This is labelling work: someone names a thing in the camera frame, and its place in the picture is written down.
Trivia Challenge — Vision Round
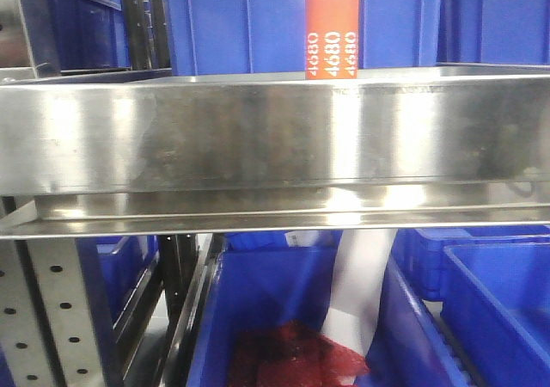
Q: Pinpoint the white paper sheet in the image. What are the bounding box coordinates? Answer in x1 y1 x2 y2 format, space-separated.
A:
321 229 397 356

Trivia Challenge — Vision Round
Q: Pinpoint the red mesh bag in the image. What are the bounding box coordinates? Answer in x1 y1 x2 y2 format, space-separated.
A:
227 320 370 386

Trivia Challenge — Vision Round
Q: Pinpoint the blue bin lower left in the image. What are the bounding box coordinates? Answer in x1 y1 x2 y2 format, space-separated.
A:
95 236 158 323

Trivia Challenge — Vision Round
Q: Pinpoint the perforated metal shelf post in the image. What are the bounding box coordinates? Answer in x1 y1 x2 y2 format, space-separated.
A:
1 239 107 386

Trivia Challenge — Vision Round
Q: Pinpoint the black shelf upright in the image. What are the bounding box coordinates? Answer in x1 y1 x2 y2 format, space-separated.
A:
121 0 171 70

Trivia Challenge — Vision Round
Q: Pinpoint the orange cylindrical capacitor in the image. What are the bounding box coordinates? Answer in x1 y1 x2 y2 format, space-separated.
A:
305 0 360 80

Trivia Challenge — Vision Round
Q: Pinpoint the blue bin lower centre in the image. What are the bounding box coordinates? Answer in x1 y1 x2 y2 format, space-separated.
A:
187 244 468 386

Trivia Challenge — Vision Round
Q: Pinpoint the blue bin upper right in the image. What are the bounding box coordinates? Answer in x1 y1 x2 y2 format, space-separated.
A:
438 0 549 65

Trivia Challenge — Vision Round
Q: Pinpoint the blue bin behind capacitor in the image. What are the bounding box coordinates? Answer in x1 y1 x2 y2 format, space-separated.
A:
164 0 442 76

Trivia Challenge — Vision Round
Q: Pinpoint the blue bin lower right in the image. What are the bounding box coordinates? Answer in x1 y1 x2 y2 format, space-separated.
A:
392 225 549 386

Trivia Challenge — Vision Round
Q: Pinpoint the blue bin upper left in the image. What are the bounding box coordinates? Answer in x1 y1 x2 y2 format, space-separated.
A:
46 0 130 71

